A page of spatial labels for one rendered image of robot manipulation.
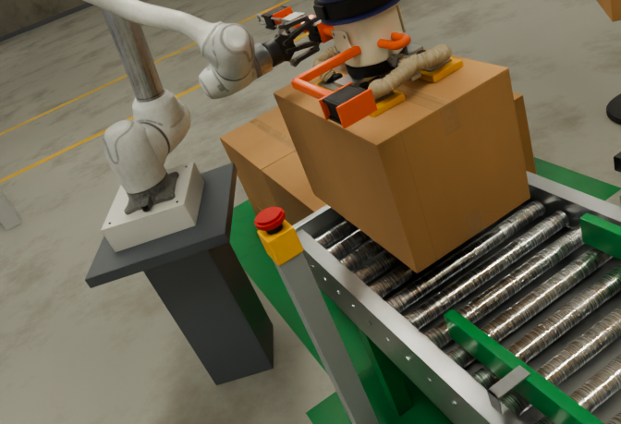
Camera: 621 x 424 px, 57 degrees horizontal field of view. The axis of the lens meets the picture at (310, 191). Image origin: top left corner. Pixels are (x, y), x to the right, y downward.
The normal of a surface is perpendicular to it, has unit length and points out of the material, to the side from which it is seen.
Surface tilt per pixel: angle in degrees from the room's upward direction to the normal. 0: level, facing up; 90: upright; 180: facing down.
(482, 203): 91
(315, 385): 0
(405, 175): 91
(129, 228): 90
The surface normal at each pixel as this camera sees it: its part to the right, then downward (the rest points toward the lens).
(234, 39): 0.30, -0.11
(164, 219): 0.06, 0.50
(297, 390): -0.33, -0.80
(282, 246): 0.44, 0.33
